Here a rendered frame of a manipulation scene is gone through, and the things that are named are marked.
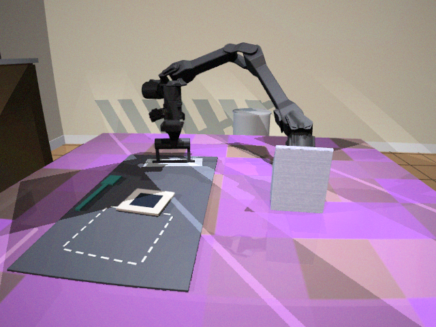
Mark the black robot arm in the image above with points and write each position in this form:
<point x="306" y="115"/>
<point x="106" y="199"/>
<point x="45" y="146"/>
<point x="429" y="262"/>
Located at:
<point x="288" y="116"/>

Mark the cream square tile with dark centre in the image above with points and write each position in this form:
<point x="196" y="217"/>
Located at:
<point x="147" y="202"/>

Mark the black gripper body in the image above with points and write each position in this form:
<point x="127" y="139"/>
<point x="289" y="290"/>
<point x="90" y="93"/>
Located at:
<point x="174" y="114"/>

